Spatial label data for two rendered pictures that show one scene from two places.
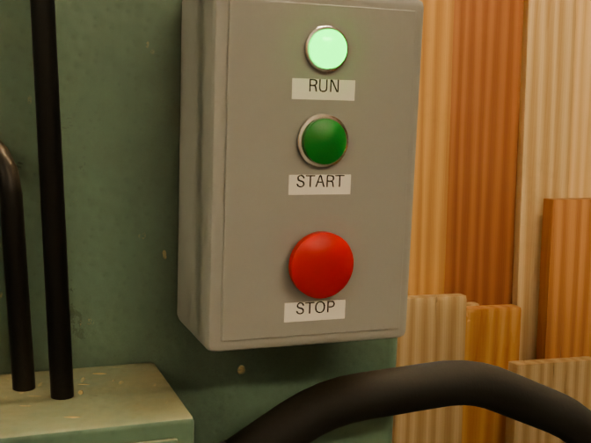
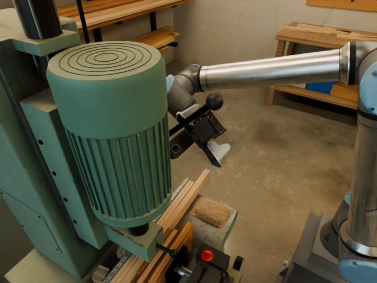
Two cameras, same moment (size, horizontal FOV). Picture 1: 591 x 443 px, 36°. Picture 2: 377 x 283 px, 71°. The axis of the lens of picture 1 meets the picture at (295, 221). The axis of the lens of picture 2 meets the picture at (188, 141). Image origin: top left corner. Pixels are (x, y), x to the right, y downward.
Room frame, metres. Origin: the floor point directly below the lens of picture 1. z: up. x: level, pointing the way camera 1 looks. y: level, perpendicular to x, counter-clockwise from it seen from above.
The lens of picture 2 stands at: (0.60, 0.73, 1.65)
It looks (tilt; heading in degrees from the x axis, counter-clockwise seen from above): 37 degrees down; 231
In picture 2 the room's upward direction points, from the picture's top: straight up
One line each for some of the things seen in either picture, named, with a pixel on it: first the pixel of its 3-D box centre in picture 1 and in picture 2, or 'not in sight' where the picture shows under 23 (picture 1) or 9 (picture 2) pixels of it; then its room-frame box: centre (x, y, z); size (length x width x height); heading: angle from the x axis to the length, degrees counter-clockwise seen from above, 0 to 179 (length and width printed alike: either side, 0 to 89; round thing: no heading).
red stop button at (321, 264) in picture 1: (321, 265); not in sight; (0.39, -0.01, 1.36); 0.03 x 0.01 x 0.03; 111
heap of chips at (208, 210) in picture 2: not in sight; (211, 209); (0.17, 0.34, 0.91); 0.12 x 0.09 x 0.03; 111
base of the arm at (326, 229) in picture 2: not in sight; (348, 235); (-0.32, 0.66, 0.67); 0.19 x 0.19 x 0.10
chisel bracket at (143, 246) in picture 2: not in sight; (135, 234); (0.45, 0.33, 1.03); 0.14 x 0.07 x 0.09; 111
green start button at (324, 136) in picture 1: (324, 141); not in sight; (0.40, -0.01, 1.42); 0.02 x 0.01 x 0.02; 111
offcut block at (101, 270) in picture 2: not in sight; (101, 276); (0.55, 0.26, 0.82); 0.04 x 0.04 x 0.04; 30
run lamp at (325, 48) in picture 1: (328, 48); not in sight; (0.40, -0.01, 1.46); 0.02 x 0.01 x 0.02; 111
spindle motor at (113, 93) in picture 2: not in sight; (122, 138); (0.44, 0.35, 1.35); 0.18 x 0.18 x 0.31
